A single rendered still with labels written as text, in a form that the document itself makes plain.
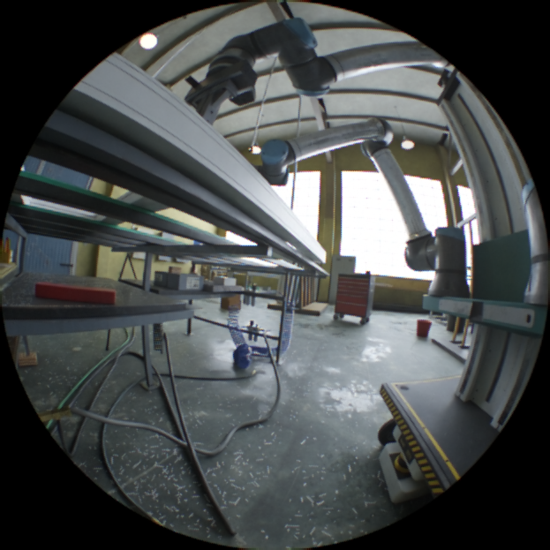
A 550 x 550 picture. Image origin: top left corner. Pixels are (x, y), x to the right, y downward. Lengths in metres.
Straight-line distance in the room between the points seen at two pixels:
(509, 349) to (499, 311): 0.29
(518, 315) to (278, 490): 0.85
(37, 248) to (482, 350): 7.36
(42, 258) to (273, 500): 6.68
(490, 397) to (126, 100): 1.10
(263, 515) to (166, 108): 0.93
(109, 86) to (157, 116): 0.07
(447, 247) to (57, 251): 7.10
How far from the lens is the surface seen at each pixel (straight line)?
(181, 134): 0.27
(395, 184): 0.96
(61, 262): 6.71
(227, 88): 0.36
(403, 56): 0.70
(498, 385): 0.88
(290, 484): 0.83
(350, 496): 0.85
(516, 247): 0.76
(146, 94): 0.26
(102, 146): 0.24
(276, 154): 0.65
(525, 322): 0.54
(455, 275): 0.79
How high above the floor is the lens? 0.72
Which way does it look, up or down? 1 degrees up
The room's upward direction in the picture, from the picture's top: 6 degrees clockwise
